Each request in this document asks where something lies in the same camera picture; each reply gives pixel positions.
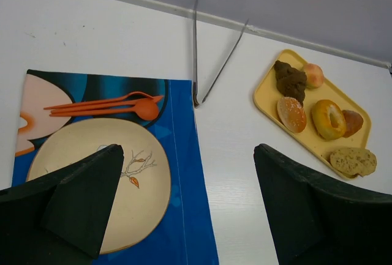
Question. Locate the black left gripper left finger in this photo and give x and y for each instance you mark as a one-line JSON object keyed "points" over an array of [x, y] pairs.
{"points": [[61, 217]]}

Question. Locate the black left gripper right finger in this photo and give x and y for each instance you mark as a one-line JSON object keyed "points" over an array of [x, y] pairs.
{"points": [[316, 219]]}

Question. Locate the sugared round bun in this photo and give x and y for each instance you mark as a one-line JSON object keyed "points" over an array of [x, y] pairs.
{"points": [[291, 114]]}

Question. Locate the metal tongs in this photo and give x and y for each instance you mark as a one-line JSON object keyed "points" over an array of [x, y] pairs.
{"points": [[196, 102]]}

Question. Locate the seeded bread slice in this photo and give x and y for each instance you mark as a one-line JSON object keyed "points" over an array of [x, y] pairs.
{"points": [[353, 161]]}

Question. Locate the dark brown chocolate bread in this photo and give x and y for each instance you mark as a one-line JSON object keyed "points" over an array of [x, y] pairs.
{"points": [[290, 82]]}

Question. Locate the beige plate with branch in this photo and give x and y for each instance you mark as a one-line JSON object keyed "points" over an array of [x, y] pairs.
{"points": [[144, 188]]}

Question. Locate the yellow glazed donut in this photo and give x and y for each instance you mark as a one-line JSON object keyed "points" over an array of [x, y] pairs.
{"points": [[328, 119]]}

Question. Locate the brown glazed roll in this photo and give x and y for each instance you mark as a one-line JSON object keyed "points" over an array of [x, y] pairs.
{"points": [[354, 122]]}

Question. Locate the yellow tray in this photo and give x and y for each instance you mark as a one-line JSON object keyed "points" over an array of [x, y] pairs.
{"points": [[266, 96]]}

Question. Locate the orange spoon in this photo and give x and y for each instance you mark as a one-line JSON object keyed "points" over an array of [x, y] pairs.
{"points": [[146, 110]]}

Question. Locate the round peach bun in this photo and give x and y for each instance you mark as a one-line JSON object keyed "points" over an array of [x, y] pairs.
{"points": [[314, 74]]}

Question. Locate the blue patterned placemat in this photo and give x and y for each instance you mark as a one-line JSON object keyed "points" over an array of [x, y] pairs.
{"points": [[185, 234]]}

